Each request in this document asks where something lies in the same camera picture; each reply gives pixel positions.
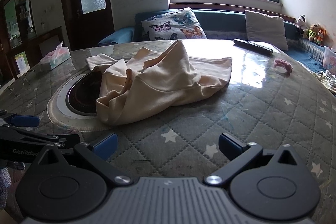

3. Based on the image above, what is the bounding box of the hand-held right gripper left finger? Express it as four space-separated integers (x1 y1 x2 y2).
34 133 133 187

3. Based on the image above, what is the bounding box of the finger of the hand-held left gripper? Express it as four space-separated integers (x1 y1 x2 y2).
0 110 40 128
0 126 81 148

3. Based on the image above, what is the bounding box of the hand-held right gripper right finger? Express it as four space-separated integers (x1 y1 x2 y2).
203 133 302 186

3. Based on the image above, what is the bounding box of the cream garment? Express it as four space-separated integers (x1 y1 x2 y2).
86 39 234 126

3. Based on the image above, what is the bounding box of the person's left forearm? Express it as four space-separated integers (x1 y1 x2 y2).
0 160 26 210

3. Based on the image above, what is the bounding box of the round black induction cooktop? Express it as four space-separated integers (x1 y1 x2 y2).
65 70 105 117

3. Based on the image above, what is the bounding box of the tissue box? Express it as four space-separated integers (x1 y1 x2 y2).
40 41 71 70

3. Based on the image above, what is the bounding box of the pink scrunchie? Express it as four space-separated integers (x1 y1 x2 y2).
274 58 293 74

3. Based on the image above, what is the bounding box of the black remote control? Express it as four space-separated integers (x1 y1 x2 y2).
234 39 274 56

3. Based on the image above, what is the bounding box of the dark wooden door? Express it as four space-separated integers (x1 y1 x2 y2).
58 0 115 51

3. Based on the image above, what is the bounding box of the crumpled clear plastic wrap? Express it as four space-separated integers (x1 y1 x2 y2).
314 70 336 94

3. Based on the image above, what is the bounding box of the dark wooden display cabinet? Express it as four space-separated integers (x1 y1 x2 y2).
0 0 63 88

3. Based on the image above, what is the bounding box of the plain white pillow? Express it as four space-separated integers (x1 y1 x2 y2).
245 10 289 51

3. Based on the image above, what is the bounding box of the blue sofa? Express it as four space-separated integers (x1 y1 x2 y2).
98 9 336 68

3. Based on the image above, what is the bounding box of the clear plastic storage box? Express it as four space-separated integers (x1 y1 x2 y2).
322 46 336 71

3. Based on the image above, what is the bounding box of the butterfly print pillow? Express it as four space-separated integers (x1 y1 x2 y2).
141 7 208 42

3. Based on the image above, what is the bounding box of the brown plush bear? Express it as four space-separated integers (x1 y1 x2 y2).
304 23 319 42

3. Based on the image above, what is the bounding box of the orange plush tiger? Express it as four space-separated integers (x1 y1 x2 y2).
316 27 327 45

